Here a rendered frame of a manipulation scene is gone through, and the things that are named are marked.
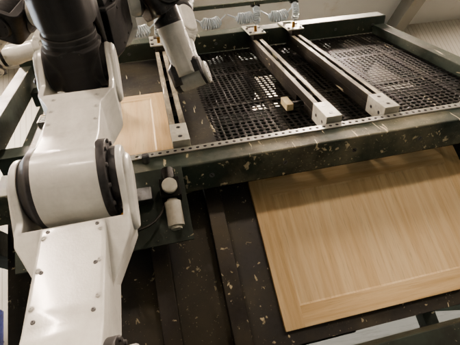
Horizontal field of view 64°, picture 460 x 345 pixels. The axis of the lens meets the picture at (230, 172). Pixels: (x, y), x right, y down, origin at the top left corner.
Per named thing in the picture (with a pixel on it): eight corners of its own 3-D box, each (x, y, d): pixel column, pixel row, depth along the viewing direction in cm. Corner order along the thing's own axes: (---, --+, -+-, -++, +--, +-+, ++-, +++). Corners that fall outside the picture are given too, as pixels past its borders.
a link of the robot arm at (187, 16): (192, 5, 137) (200, 36, 134) (180, 20, 144) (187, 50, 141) (178, 1, 133) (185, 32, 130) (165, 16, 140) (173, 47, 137)
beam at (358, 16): (22, 75, 206) (16, 57, 200) (27, 69, 214) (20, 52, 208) (382, 31, 239) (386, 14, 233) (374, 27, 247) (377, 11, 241)
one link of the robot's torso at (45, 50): (100, 44, 78) (101, 21, 86) (33, 51, 76) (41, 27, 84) (115, 96, 88) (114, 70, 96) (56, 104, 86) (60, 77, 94)
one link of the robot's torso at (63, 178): (118, 183, 57) (109, 22, 84) (-3, 203, 55) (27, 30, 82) (136, 230, 69) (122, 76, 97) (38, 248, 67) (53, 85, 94)
